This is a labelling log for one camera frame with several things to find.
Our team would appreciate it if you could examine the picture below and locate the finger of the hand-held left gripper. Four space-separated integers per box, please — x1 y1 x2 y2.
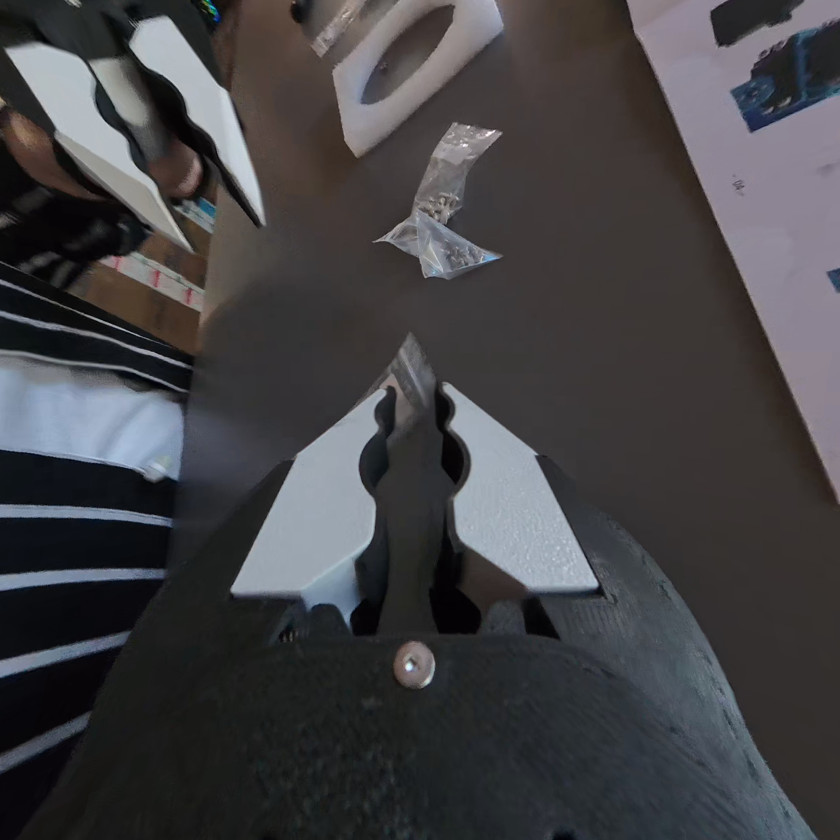
126 14 268 228
3 41 198 255

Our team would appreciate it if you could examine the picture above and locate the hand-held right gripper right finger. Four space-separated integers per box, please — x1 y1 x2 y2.
436 382 601 616

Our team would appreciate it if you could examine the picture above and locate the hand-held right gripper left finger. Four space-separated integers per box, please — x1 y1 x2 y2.
230 386 400 608

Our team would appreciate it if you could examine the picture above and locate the small clear hardware bag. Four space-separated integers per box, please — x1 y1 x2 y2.
384 332 438 437

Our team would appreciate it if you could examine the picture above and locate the person's left hand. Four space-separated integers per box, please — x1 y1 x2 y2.
0 108 99 198

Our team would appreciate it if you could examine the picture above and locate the group of flat parts bags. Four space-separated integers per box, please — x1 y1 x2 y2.
308 0 370 58

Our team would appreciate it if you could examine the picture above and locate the person's striped jacket torso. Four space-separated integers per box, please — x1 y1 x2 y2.
0 262 198 840

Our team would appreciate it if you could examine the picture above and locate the labelled clear screw bag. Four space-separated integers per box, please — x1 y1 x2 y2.
412 122 504 222

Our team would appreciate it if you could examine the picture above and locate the crumpled clear screw bag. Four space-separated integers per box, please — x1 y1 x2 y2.
373 211 504 280

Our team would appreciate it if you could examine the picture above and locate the printed instruction manual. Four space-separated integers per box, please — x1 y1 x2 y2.
626 0 840 505

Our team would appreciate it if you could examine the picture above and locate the white foam frame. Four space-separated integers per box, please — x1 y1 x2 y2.
332 0 505 160

